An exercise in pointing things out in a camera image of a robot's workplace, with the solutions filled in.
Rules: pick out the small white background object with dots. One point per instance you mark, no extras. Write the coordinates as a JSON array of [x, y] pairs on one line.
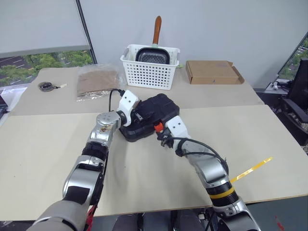
[[274, 85]]

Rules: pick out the black window frame bar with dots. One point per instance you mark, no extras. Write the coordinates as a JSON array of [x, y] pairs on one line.
[[86, 33]]

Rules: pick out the white roller blind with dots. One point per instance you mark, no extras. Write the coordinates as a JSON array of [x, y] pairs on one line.
[[41, 24]]

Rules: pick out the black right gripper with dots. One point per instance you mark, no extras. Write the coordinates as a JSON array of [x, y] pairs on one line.
[[164, 139]]

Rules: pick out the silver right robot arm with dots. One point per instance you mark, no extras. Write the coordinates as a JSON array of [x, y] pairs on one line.
[[211, 173]]

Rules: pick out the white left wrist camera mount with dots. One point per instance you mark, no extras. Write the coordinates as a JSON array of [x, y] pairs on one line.
[[127, 103]]

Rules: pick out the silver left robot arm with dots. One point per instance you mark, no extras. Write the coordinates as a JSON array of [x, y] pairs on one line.
[[96, 149]]

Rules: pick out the black office chair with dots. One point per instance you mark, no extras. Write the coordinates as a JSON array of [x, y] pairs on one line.
[[298, 103]]

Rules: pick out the black plastic tool case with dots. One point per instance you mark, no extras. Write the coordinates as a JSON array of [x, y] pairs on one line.
[[166, 106]]

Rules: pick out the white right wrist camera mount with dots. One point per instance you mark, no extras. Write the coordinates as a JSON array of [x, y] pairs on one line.
[[178, 127]]

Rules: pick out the yellow flat strip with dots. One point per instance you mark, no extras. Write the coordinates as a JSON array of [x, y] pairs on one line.
[[252, 169]]

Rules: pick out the white perforated plastic basket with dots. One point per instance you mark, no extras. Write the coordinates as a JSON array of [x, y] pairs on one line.
[[149, 74]]

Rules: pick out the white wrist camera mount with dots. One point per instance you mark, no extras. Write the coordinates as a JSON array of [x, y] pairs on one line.
[[127, 103], [178, 127]]

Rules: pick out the dark rounded shape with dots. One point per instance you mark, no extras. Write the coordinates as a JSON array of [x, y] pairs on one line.
[[127, 223]]

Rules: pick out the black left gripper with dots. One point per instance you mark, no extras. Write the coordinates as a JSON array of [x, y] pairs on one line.
[[144, 111]]

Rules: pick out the flat brown cardboard box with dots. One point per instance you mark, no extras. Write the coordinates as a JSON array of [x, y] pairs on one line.
[[211, 72]]

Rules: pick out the clear bag with brown paper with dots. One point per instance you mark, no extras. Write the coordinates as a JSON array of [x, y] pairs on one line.
[[96, 81]]

